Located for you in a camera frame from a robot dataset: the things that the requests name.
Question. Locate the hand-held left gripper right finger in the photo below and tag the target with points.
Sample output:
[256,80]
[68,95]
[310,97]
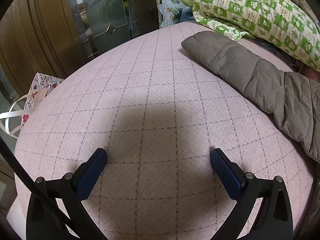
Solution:
[225,172]

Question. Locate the grey quilted jacket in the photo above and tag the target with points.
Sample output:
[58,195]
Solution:
[250,72]

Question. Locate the green patterned pillow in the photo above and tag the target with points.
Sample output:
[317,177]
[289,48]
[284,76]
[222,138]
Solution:
[262,12]

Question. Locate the pink checked bedspread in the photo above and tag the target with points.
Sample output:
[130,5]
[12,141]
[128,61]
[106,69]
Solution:
[155,85]

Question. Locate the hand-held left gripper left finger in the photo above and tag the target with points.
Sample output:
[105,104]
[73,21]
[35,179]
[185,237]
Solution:
[91,172]

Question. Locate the white heart print gift bag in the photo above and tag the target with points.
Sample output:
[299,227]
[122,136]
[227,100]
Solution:
[37,90]

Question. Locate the wooden glass door cabinet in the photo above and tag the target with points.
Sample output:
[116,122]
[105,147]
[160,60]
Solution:
[105,17]

